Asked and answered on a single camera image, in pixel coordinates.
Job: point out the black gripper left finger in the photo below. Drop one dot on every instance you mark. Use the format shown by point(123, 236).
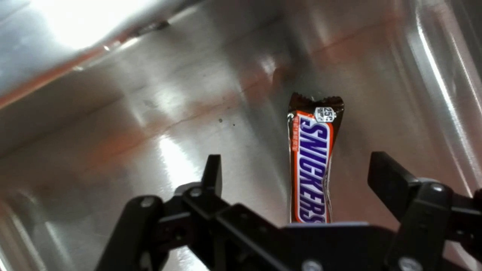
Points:
point(150, 227)

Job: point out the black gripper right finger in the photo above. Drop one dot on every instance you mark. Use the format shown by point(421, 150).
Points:
point(426, 216)

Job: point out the Snickers bar packet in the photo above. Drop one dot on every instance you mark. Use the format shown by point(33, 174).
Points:
point(310, 171)

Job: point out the stainless steel sink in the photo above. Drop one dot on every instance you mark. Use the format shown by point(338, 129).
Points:
point(150, 126)

